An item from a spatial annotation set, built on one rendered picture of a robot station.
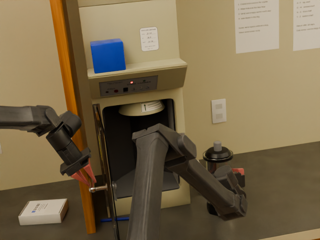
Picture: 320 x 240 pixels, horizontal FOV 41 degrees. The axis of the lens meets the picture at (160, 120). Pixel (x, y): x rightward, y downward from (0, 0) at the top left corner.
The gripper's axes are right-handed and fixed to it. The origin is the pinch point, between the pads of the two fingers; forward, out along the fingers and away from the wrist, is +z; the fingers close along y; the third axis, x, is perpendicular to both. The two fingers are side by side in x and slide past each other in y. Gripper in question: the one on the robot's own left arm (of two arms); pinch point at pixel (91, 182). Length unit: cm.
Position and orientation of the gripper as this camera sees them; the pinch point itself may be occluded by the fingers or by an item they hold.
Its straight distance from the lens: 134.0
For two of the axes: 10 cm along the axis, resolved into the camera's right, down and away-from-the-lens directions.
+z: 5.1, 7.9, 3.3
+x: 2.0, 2.7, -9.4
